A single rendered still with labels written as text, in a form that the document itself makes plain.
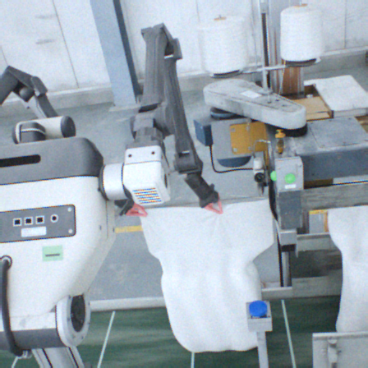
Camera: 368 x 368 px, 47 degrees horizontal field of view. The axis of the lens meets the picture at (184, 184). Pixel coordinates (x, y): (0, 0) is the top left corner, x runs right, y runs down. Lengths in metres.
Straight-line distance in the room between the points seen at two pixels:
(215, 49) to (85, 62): 5.43
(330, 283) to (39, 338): 1.44
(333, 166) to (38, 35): 5.99
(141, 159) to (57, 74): 6.03
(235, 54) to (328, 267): 1.09
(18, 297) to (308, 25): 1.13
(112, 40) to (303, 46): 4.83
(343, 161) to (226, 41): 0.52
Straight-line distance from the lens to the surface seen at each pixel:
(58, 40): 6.83
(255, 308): 1.46
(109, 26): 6.10
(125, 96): 6.30
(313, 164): 1.31
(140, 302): 2.22
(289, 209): 1.37
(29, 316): 1.05
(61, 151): 1.04
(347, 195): 1.58
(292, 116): 1.36
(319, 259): 2.03
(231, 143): 1.67
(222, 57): 1.43
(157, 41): 1.34
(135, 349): 2.06
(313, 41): 1.47
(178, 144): 1.41
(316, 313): 2.09
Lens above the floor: 1.92
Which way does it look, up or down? 29 degrees down
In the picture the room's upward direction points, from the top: 11 degrees counter-clockwise
